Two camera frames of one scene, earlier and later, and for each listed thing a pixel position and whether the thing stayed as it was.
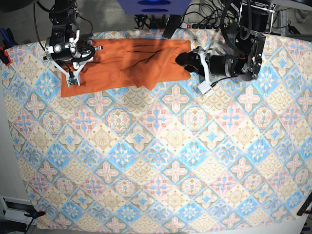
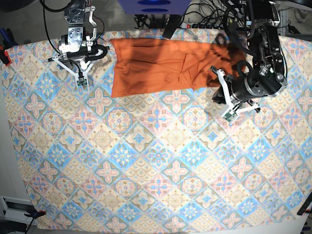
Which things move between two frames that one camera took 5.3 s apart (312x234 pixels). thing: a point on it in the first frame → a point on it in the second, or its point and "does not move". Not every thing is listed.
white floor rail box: x=13 y=209 does not move
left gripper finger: x=82 y=64 → x=84 y=74
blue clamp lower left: x=33 y=214 does not move
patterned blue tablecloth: x=169 y=157 does not move
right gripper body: x=224 y=65 → x=244 y=87
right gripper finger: x=191 y=61 → x=253 y=108
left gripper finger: x=59 y=68 → x=66 y=68
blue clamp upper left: x=7 y=40 does not move
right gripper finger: x=204 y=87 → x=221 y=72
